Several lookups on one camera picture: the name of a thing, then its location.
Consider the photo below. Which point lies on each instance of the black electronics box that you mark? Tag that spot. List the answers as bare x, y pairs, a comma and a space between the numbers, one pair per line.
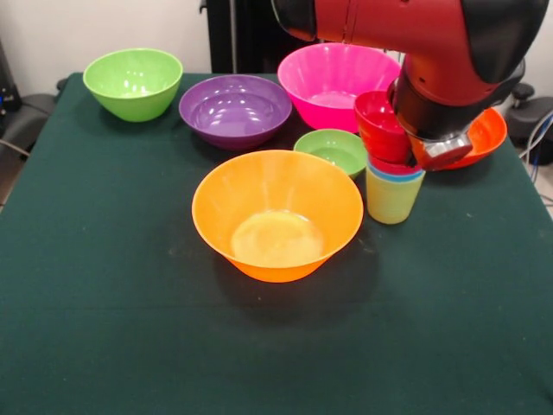
8, 95

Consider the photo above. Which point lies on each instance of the black table clamp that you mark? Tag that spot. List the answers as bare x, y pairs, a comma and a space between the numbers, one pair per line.
62, 84

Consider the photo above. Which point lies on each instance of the large orange bowl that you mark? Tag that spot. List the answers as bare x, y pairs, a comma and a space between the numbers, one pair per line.
276, 203

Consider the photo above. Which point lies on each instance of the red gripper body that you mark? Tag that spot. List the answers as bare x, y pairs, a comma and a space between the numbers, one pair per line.
436, 163

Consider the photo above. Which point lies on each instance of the red cup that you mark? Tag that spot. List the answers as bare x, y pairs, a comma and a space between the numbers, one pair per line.
389, 167

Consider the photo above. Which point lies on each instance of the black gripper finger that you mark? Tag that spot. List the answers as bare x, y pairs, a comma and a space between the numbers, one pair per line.
410, 161

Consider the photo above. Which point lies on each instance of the large green bowl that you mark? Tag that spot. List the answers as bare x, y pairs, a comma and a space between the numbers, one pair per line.
129, 73

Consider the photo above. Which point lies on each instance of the pink bowl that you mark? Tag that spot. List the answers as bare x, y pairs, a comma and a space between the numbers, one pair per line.
324, 82

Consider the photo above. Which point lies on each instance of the small red bowl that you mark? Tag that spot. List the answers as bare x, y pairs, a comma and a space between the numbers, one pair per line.
380, 129

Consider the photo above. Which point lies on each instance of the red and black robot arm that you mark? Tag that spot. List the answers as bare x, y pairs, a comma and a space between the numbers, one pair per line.
432, 52

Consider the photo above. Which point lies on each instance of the yellow cup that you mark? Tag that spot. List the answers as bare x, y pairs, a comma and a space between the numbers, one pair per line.
391, 203

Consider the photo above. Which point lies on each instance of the dark green tablecloth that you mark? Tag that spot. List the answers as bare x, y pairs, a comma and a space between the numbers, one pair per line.
129, 337

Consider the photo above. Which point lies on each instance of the blue cup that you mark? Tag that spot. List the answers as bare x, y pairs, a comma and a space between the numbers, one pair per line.
378, 176

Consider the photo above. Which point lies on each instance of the black equipment with knob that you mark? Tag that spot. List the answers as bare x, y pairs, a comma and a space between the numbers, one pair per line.
535, 121

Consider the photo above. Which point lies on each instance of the small green bowl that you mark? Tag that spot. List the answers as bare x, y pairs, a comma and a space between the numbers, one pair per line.
332, 149

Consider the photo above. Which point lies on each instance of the purple bowl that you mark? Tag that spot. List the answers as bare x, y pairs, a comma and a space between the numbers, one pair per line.
235, 112

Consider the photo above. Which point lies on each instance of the red-orange bowl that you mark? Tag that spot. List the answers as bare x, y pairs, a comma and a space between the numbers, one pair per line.
488, 138

